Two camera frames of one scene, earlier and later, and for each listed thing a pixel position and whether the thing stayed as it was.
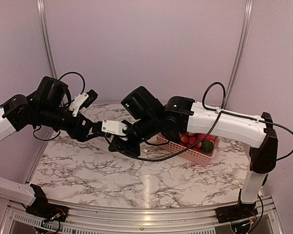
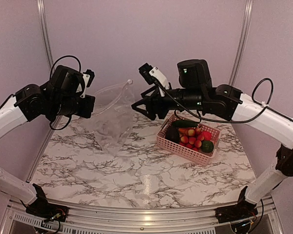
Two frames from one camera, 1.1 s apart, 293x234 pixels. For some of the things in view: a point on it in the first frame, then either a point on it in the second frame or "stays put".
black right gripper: x=116 y=145 to x=151 y=102
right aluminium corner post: x=247 y=12 stays put
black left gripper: x=80 y=136 to x=86 y=112
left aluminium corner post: x=46 y=39 stays put
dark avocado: x=173 y=136 stays put
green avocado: x=207 y=147 stays put
